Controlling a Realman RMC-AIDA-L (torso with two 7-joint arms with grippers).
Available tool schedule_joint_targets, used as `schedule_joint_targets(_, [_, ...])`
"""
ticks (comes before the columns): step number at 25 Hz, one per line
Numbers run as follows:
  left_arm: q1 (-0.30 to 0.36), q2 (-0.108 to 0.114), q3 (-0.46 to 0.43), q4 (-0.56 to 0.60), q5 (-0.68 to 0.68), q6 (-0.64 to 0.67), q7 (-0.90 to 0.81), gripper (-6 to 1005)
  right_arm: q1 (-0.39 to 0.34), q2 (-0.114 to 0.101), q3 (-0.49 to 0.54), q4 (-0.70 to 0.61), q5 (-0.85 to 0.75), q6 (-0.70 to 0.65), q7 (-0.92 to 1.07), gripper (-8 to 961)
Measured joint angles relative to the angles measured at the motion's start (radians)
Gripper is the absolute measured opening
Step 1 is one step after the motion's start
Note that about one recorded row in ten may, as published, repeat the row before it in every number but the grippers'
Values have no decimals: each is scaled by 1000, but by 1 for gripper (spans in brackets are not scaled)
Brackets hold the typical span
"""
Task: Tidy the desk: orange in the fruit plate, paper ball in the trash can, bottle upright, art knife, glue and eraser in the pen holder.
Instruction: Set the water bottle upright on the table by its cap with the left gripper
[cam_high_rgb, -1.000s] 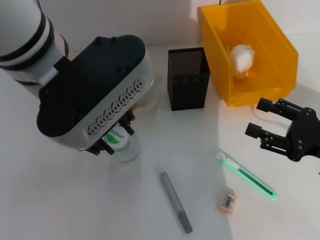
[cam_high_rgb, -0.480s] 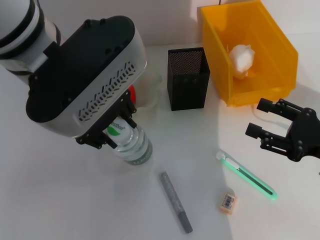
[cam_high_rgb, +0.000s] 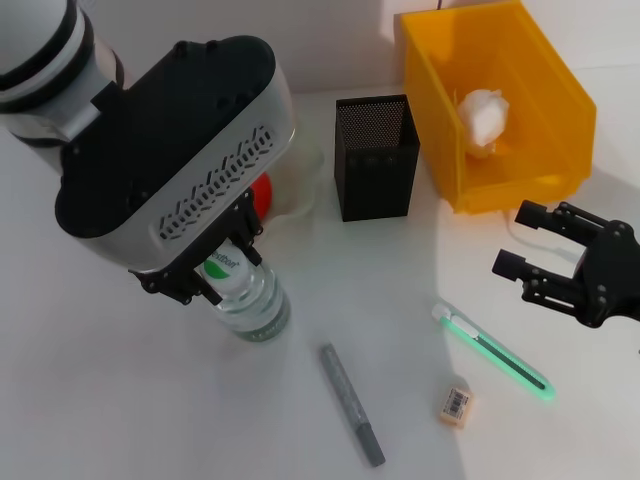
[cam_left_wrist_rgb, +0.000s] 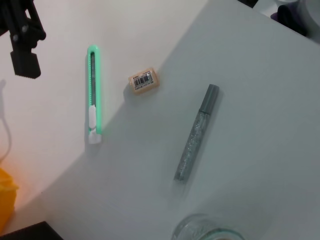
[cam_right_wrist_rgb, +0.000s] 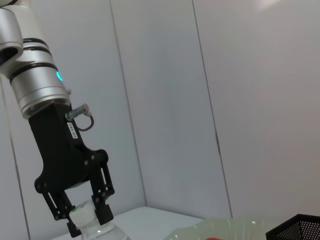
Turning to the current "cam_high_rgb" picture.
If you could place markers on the red-orange fruit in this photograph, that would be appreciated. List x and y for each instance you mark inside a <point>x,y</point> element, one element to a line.
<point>262,195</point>

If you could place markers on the clear water bottle green label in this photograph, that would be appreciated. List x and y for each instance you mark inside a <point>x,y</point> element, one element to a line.
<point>260,310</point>

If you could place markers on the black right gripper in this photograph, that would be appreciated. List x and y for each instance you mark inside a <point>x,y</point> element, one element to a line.
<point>615,275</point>

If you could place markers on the white paper ball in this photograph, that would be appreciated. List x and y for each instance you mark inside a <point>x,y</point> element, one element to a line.
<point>482,117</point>

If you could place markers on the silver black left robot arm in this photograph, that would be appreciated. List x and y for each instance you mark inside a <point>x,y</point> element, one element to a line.
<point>175,125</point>

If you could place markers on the small beige eraser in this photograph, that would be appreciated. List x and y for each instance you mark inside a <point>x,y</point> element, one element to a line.
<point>456,406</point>

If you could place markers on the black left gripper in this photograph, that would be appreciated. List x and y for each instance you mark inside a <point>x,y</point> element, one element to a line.
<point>212,239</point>

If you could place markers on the wavy clear glass fruit bowl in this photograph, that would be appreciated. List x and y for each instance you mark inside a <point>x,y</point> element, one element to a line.
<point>295,200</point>

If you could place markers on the grey marker pen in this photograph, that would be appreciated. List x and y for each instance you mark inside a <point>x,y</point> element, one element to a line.
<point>350,395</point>

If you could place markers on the yellow plastic bin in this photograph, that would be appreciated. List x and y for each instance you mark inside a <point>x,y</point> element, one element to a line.
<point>440,130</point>

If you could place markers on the green and white pen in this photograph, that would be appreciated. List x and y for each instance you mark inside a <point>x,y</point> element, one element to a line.
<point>495,355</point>

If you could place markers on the black mesh pen holder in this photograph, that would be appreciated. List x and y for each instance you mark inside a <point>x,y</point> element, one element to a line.
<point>375,190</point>

